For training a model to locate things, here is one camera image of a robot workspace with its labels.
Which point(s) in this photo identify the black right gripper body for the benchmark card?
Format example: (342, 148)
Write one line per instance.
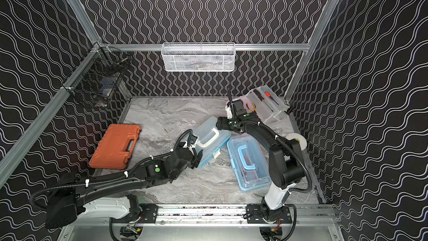
(227, 124)

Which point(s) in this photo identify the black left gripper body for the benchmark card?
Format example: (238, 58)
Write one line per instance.
(194, 157)

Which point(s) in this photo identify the turquoise back toolbox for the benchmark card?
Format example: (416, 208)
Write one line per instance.
(210, 140)

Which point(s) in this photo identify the light blue front toolbox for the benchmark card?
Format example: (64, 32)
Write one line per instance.
(249, 163)

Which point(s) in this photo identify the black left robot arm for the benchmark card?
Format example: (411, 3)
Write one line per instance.
(64, 202)

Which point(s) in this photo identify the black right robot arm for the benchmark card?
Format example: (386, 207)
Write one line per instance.
(286, 165)

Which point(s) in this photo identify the pink toolbox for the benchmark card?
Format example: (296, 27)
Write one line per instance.
(263, 112)

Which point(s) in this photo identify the black red screwdriver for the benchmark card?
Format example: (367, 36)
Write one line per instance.
(261, 98)

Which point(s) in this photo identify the red small screwdriver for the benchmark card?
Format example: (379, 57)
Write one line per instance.
(270, 97)

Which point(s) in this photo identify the white tape roll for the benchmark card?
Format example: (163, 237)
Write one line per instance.
(298, 137)

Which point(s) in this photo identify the red-orange plastic tool case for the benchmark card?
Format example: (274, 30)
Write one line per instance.
(116, 147)

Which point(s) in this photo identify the yellow handled pliers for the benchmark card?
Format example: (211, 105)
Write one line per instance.
(253, 109)

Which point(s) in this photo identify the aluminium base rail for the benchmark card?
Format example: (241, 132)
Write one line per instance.
(151, 222)

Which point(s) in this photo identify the white wire mesh basket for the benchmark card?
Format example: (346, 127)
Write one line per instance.
(199, 56)

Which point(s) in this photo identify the black wire basket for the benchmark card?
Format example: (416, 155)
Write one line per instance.
(98, 83)

